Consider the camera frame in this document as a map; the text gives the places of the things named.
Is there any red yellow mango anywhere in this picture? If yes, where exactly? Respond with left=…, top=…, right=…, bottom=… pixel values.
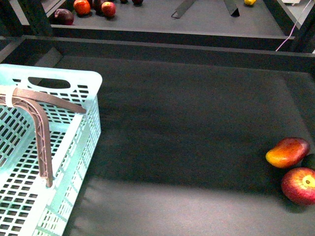
left=265, top=137, right=310, bottom=169

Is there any red yellow apple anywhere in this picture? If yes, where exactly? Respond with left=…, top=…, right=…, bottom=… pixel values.
left=281, top=167, right=315, bottom=206

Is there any right black metal divider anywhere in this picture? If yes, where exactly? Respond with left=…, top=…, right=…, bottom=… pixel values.
left=223, top=0, right=240, bottom=17

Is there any dark purple fruit middle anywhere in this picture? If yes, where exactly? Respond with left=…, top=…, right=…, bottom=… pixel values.
left=92, top=0, right=106, bottom=14

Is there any left black metal divider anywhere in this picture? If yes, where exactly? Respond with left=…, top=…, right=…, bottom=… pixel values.
left=171, top=0, right=195, bottom=19

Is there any black perforated metal post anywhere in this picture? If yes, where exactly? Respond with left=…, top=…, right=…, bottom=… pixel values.
left=290, top=6, right=315, bottom=54

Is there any yellow lemon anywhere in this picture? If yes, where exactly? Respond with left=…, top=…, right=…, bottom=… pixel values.
left=244, top=0, right=256, bottom=6

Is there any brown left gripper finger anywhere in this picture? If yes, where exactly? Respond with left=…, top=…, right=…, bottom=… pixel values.
left=0, top=88, right=86, bottom=114
left=0, top=97, right=53, bottom=188

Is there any dark purple fruit front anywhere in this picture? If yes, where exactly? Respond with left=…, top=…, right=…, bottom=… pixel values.
left=54, top=8, right=74, bottom=25

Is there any orange round fruit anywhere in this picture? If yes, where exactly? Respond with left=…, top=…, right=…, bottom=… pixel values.
left=73, top=0, right=91, bottom=15

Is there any dark purple fruit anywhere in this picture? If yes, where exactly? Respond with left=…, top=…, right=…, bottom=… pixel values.
left=92, top=0, right=106, bottom=14
left=54, top=8, right=74, bottom=25

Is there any white thin cable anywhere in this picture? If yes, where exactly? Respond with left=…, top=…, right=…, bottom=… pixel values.
left=275, top=0, right=313, bottom=52

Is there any black metal divider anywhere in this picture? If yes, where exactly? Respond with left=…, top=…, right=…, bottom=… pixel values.
left=223, top=0, right=240, bottom=17
left=171, top=0, right=195, bottom=19

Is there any red apple on shelf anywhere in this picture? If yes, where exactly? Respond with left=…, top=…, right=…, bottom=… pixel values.
left=101, top=1, right=116, bottom=17

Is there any dark green fruit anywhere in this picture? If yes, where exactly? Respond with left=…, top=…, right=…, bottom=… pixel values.
left=301, top=153, right=315, bottom=170

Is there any dark red fruit right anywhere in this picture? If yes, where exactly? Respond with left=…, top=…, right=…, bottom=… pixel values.
left=132, top=0, right=143, bottom=5

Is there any light blue plastic basket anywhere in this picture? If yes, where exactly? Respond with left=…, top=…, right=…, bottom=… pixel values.
left=0, top=64, right=102, bottom=236

